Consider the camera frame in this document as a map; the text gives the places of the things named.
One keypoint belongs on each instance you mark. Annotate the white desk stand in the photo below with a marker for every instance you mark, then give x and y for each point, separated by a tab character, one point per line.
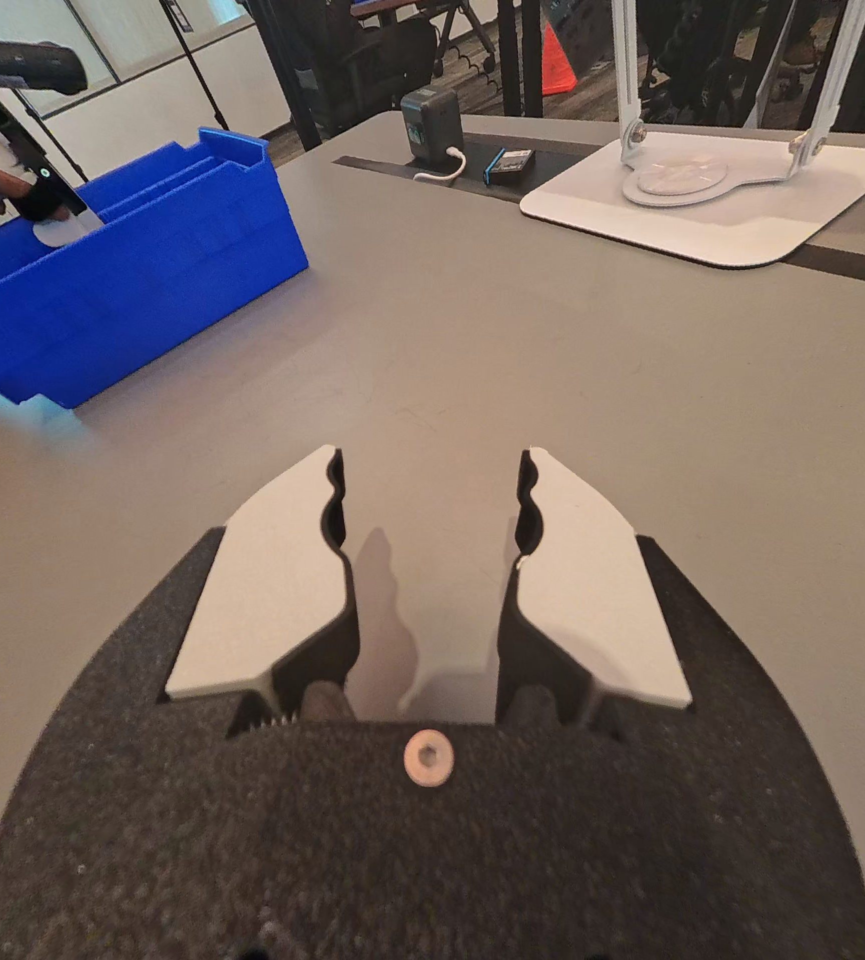
702	217

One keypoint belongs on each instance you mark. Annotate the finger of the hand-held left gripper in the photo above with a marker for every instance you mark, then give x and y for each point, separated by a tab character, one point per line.
65	231

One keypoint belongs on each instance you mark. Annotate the black tripod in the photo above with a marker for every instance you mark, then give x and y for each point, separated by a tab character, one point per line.
200	67

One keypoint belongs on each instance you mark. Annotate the orange traffic cone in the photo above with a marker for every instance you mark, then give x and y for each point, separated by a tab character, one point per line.
558	64

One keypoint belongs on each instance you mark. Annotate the black tape strip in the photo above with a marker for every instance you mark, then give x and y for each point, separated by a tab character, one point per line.
852	266

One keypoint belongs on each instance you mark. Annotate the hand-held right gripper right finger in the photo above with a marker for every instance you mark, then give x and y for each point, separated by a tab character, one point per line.
597	607

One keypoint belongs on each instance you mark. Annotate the blue plastic bin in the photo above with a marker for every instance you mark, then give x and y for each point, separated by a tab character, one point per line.
162	262

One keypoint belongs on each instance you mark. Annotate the black battery charger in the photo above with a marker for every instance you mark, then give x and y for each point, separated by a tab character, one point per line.
432	124

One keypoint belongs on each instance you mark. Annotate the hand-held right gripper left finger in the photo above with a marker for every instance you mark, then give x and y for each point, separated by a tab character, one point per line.
267	600

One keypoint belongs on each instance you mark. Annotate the black desk leg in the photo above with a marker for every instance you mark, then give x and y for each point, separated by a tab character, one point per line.
519	52

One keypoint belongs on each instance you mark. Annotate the black office chair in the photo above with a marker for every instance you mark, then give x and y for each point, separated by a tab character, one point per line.
387	52

